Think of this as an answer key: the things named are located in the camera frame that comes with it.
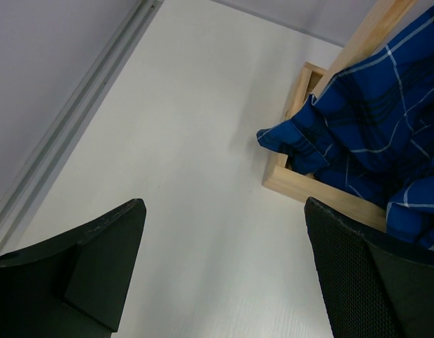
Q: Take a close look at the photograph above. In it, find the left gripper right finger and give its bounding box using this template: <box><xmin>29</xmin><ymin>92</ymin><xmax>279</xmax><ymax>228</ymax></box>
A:
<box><xmin>304</xmin><ymin>198</ymin><xmax>434</xmax><ymax>337</ymax></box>

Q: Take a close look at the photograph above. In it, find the blue plaid shirt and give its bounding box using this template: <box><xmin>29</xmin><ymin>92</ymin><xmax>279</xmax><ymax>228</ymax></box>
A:
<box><xmin>257</xmin><ymin>5</ymin><xmax>434</xmax><ymax>251</ymax></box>

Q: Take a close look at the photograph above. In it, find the wooden clothes rack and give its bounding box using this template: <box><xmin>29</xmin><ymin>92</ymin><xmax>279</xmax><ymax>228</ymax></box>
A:
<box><xmin>262</xmin><ymin>0</ymin><xmax>418</xmax><ymax>232</ymax></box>

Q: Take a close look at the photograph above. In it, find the left aluminium frame post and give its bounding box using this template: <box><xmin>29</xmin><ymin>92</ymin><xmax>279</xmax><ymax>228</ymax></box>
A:
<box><xmin>0</xmin><ymin>1</ymin><xmax>163</xmax><ymax>256</ymax></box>

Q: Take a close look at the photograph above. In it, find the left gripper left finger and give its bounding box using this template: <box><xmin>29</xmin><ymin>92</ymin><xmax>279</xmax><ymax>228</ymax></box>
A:
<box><xmin>0</xmin><ymin>199</ymin><xmax>146</xmax><ymax>337</ymax></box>

